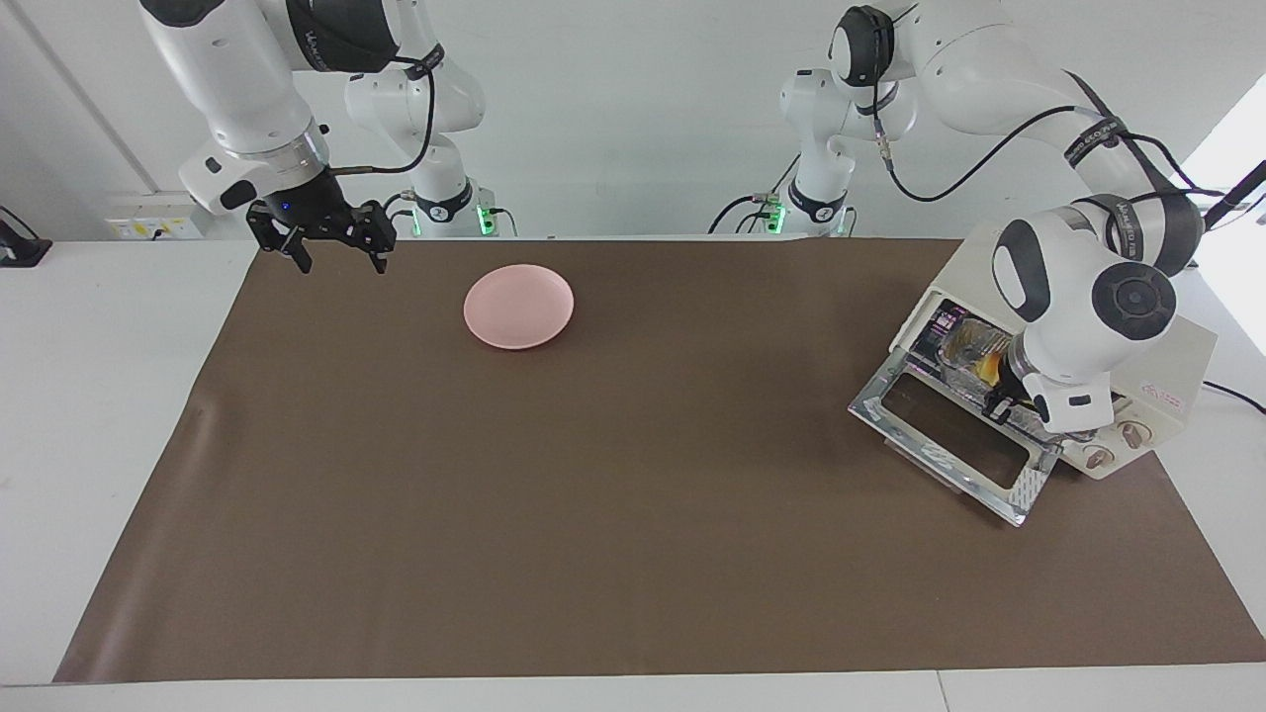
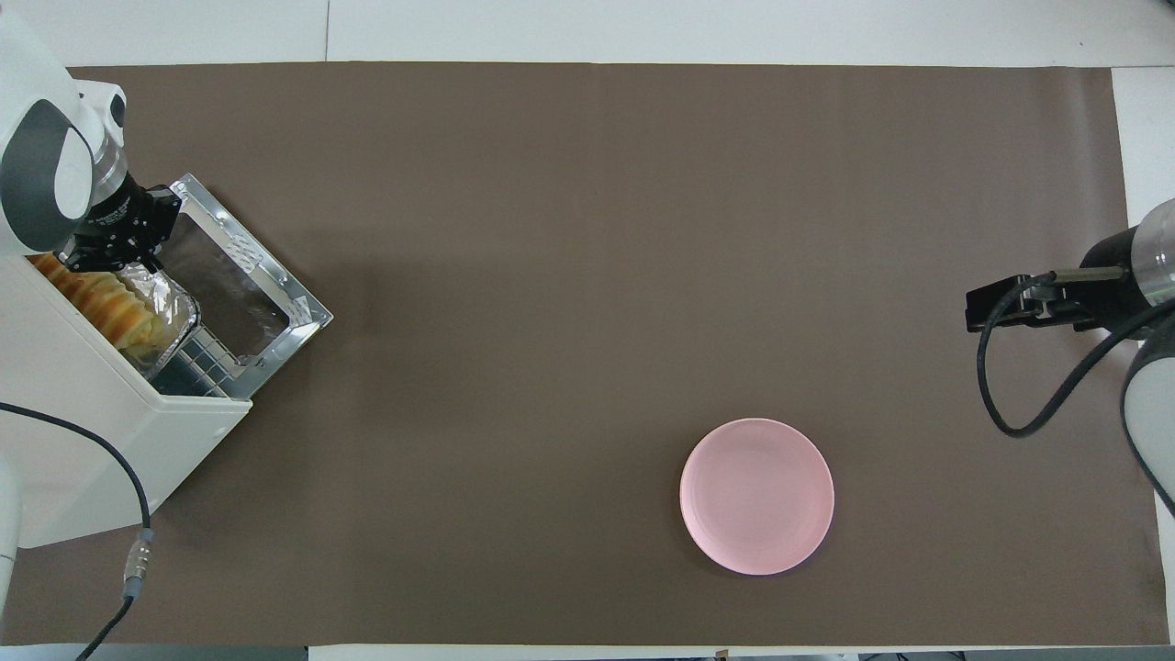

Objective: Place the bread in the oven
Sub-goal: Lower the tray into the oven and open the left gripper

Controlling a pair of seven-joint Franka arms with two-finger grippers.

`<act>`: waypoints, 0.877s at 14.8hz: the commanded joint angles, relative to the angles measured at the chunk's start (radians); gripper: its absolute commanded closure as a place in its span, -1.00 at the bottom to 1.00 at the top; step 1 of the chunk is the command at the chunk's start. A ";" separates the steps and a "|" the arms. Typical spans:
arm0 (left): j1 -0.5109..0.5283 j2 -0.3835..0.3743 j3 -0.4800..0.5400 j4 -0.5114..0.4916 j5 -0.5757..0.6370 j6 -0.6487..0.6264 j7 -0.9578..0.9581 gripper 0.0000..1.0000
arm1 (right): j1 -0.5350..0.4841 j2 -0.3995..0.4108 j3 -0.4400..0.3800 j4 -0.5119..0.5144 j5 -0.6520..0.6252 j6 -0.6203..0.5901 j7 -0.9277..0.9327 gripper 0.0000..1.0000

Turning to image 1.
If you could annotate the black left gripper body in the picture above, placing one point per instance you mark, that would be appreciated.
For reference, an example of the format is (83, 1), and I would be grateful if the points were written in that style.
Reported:
(1014, 396)

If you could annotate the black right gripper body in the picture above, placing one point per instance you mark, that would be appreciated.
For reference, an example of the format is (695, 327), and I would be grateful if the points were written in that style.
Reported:
(316, 218)

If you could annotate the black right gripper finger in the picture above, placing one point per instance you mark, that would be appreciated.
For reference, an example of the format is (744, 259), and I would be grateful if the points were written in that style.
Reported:
(301, 259)
(380, 261)

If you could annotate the sliced yellow bread loaf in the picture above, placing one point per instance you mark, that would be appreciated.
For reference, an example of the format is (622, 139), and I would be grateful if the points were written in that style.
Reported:
(989, 371)

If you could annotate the aluminium foil baking tray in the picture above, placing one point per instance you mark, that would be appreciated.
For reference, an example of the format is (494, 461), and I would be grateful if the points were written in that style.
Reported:
(964, 346)

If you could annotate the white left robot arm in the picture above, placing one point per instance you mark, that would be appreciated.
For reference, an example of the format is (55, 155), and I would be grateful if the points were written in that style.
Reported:
(1068, 287)

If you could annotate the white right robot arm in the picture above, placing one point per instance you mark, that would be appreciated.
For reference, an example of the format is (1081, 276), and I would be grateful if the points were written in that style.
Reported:
(237, 79)

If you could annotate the glass oven door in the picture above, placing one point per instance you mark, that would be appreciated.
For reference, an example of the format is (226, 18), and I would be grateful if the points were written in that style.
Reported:
(949, 435)

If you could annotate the small cream oven knob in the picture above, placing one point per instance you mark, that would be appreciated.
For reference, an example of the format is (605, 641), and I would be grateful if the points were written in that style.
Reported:
(1098, 459)

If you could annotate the large cream oven knob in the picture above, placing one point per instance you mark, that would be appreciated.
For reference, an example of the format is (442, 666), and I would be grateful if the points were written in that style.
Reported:
(1135, 435)

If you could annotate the cream toaster oven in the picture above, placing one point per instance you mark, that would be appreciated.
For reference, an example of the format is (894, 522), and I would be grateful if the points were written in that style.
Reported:
(1177, 346)

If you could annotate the pink round plate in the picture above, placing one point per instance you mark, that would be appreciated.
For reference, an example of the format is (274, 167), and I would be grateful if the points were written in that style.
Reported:
(519, 307)

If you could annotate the brown table mat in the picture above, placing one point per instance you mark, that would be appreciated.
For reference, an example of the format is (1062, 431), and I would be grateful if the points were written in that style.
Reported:
(692, 554)

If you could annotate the white wall socket strip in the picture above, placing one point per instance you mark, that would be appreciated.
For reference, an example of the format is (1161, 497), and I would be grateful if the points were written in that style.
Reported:
(148, 225)

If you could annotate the black camera stand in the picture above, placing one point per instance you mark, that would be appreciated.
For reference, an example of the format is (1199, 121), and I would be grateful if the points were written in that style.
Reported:
(1241, 193)

